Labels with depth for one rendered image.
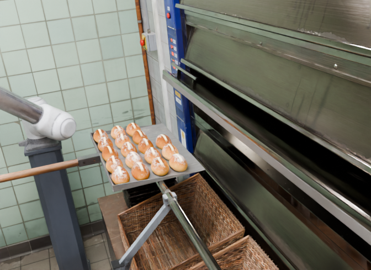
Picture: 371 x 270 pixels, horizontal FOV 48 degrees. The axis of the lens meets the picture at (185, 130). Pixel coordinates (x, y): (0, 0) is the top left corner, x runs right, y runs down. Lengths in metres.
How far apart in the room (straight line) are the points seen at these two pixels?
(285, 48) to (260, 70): 0.19
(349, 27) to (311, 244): 0.73
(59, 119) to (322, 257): 1.45
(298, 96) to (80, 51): 1.89
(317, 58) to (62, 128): 1.45
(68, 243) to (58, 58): 1.19
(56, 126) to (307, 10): 1.48
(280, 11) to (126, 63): 1.83
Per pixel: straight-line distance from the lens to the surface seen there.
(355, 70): 1.05
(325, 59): 1.13
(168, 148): 1.69
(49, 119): 2.24
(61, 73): 2.90
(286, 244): 1.55
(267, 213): 1.64
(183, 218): 1.35
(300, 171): 1.05
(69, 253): 2.86
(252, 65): 1.50
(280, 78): 1.34
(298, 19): 1.18
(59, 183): 2.59
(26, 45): 2.86
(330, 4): 1.10
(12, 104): 2.16
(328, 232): 1.32
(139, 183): 1.54
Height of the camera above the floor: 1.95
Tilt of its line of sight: 23 degrees down
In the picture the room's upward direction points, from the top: 6 degrees counter-clockwise
